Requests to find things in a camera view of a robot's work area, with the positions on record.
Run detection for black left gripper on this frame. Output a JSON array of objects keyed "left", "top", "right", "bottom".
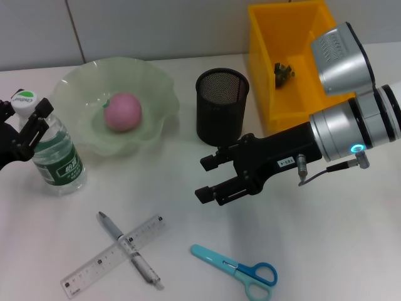
[{"left": 0, "top": 97, "right": 55, "bottom": 172}]

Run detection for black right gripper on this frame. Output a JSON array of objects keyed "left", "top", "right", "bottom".
[{"left": 194, "top": 122, "right": 323, "bottom": 207}]

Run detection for clear green-label water bottle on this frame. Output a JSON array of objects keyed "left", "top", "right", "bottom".
[{"left": 11, "top": 89, "right": 88, "bottom": 197}]

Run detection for pink peach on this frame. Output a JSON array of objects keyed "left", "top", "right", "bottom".
[{"left": 103, "top": 93, "right": 143, "bottom": 133}]

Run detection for black mesh pen cup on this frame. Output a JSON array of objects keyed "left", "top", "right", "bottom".
[{"left": 195, "top": 68, "right": 251, "bottom": 147}]

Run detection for blue capped scissors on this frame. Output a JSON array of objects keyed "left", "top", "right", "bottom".
[{"left": 190, "top": 244, "right": 279, "bottom": 301}]

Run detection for pale green glass fruit plate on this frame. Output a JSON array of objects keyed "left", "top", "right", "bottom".
[{"left": 51, "top": 57, "right": 181, "bottom": 157}]

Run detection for grey clear pen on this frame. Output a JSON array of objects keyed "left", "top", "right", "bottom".
[{"left": 98, "top": 211, "right": 165, "bottom": 291}]

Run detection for clear plastic ruler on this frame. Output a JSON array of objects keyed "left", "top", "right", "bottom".
[{"left": 60, "top": 213, "right": 171, "bottom": 298}]

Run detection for yellow plastic storage bin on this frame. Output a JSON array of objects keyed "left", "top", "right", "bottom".
[{"left": 247, "top": 0, "right": 358, "bottom": 132}]

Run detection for right gripper cable with plugs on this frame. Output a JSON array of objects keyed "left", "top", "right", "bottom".
[{"left": 296, "top": 150, "right": 370, "bottom": 187}]

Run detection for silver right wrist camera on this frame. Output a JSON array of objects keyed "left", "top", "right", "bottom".
[{"left": 310, "top": 21, "right": 377, "bottom": 97}]

